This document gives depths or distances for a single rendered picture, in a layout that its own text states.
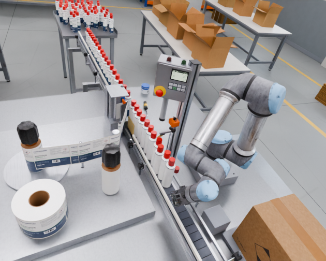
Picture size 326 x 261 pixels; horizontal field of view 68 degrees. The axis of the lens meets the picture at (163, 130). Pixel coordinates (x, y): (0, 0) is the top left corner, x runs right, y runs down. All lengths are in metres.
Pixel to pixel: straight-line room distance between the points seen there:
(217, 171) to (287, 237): 0.36
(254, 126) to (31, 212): 1.00
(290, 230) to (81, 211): 0.90
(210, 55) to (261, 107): 1.82
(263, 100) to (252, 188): 0.70
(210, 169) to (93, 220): 0.59
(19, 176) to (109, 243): 0.56
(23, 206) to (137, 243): 0.51
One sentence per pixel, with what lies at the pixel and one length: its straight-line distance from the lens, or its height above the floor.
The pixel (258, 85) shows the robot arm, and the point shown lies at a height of 1.52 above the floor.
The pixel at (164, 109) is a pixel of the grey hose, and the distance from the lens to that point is 1.37.
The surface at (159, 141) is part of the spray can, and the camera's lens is 1.28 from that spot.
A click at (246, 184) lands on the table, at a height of 0.83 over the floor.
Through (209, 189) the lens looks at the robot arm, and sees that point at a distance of 0.93.
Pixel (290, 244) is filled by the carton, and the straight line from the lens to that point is 1.11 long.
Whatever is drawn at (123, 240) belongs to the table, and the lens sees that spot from 1.23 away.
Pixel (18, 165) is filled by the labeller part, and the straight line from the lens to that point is 1.48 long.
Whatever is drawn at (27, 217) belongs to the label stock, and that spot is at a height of 1.02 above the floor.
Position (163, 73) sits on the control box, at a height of 1.42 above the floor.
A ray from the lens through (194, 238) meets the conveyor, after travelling 1.23.
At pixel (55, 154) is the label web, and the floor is 1.01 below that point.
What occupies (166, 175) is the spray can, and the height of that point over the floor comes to 0.99.
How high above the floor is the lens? 1.95
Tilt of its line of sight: 40 degrees down
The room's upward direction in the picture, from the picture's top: 11 degrees clockwise
